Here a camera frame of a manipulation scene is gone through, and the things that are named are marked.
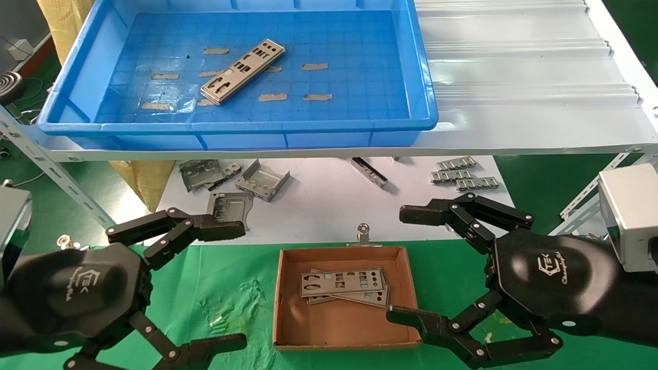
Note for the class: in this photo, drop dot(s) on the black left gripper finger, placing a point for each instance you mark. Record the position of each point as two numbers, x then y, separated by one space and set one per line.
216 228

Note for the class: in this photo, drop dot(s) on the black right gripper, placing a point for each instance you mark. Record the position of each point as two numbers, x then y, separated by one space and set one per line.
555 277

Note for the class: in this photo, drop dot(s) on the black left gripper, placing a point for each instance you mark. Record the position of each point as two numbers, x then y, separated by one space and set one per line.
77 293

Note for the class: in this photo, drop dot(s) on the brown cardboard box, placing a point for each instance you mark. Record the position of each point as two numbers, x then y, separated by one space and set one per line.
339 329

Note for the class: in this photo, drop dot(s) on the blue plastic tray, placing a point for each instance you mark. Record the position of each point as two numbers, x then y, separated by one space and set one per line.
360 77

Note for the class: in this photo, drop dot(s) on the small white tape bit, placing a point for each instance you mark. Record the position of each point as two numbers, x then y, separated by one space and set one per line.
218 320
488 337

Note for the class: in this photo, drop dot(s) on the yellow tape outline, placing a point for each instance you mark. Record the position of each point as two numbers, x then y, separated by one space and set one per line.
237 325

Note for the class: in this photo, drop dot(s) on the green table cloth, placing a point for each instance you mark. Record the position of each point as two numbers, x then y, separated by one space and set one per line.
231 277

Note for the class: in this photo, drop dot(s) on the small gray metal clip part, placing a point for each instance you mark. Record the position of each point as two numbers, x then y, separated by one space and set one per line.
232 169

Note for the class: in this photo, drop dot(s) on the silver binder clip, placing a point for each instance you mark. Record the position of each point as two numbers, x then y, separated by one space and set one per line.
65 240
363 236

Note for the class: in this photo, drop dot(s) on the gray metal connector strip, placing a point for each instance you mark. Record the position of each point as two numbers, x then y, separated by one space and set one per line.
456 164
452 176
478 183

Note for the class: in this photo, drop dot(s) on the white paper sheet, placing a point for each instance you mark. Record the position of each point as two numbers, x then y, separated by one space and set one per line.
318 205

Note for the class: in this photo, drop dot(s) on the long gray metal bar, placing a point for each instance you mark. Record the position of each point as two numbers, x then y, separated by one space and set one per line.
370 171

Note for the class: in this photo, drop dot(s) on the gray masking tape piece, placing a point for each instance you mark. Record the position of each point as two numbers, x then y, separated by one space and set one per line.
216 51
208 73
156 106
314 66
204 102
272 96
317 96
275 68
164 76

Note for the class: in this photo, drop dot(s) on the clear plastic film patch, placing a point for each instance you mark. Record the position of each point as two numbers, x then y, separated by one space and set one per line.
180 105

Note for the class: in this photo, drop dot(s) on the stacked metal I/O shield plates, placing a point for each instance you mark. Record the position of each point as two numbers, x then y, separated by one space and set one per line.
234 77

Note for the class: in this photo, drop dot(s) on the slotted steel angle brace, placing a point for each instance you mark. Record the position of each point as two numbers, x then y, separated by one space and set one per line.
583 198
51 169

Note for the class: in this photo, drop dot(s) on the black coiled object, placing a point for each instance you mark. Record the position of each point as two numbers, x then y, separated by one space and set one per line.
7 85

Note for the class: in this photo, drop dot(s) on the white power socket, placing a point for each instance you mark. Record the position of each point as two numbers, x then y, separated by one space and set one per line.
20 50

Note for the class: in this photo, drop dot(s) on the flat gray metal bracket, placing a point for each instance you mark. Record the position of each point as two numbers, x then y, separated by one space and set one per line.
231 203

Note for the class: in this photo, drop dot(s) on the gray stamped metal bracket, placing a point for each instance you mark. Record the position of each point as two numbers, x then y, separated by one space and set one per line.
200 174

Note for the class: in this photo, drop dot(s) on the gray folded metal bracket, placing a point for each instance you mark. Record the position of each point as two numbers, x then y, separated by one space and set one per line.
262 180

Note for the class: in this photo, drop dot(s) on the gray left wrist camera box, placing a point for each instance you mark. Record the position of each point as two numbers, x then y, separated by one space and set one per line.
13 221

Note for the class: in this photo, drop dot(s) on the gray wrist camera box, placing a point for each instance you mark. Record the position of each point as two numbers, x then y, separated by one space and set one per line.
632 216
13 221

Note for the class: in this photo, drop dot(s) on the gray right wrist camera box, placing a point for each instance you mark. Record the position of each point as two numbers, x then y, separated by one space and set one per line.
632 216

